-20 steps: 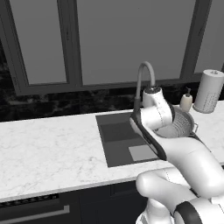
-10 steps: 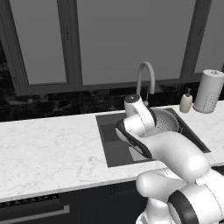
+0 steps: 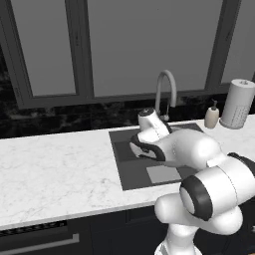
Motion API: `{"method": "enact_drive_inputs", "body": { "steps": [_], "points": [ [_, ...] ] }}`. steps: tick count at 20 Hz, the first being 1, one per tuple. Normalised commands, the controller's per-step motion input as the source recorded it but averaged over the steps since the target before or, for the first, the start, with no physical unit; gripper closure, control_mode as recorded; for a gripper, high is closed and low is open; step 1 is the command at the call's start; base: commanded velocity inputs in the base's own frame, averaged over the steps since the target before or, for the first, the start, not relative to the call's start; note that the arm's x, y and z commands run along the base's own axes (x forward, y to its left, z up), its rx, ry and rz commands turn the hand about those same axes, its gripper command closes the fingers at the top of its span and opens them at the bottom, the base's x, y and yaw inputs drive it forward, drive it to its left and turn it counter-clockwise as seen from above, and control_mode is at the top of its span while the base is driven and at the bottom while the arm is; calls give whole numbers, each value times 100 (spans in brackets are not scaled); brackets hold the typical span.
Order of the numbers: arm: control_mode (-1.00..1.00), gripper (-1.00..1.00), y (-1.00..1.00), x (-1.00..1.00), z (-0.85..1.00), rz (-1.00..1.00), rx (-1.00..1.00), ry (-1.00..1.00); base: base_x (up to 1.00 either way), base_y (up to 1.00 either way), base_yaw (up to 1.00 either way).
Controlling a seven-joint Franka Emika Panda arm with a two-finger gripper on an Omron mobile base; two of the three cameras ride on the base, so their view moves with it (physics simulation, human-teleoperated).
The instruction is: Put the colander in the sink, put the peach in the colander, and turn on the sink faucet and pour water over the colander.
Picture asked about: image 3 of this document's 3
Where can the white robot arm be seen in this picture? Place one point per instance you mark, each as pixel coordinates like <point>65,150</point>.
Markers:
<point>199,149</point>

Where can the dark grey sink basin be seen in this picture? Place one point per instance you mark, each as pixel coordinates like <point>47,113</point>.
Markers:
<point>124,166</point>

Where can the curved grey sink faucet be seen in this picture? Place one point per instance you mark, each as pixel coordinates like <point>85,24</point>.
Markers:
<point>159,86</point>

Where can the beige soap dispenser bottle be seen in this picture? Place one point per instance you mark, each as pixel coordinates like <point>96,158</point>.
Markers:
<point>211,118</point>

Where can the grey framed window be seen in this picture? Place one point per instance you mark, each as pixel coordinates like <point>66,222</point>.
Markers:
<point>84,50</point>

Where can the dark cupboard front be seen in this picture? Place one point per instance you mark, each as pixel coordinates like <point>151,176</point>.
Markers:
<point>132,232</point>

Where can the white paper towel roll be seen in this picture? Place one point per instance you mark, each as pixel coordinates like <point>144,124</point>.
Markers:
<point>237,103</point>

